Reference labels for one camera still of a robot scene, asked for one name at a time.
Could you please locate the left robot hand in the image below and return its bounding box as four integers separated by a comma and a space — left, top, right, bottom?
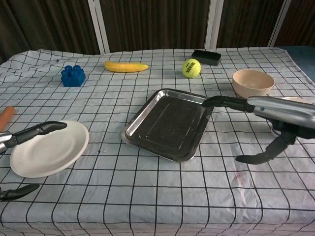
0, 120, 67, 202

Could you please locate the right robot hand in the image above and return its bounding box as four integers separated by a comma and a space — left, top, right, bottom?
202, 95, 315, 165

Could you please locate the white paper cup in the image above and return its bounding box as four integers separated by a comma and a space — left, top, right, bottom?
270, 96, 313, 135

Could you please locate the white round plate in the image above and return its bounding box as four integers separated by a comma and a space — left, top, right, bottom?
9, 119, 90, 178

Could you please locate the beige bowl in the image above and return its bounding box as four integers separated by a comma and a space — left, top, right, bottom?
232, 69, 275, 99

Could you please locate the rectangular metal tray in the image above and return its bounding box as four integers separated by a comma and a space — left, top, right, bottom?
121, 88, 215, 163

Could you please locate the orange wooden rod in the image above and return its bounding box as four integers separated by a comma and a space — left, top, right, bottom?
0, 106, 16, 132

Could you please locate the blue felt table cover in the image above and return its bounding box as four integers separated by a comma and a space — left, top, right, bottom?
280, 45, 315, 83

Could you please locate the blue toy building block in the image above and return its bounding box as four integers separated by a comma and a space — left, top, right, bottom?
61, 64, 86, 88

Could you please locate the white black-checked tablecloth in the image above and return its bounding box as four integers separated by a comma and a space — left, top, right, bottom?
0, 47, 315, 236

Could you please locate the black rectangular box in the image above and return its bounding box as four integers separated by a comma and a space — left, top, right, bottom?
191, 49, 221, 66

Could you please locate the yellow-green tennis ball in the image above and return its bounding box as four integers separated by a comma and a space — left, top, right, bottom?
182, 58, 202, 79

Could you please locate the yellow banana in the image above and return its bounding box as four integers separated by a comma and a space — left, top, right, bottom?
104, 60, 149, 73

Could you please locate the white partition frame post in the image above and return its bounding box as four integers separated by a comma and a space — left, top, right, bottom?
204, 0, 224, 49
268, 0, 292, 48
88, 0, 110, 55

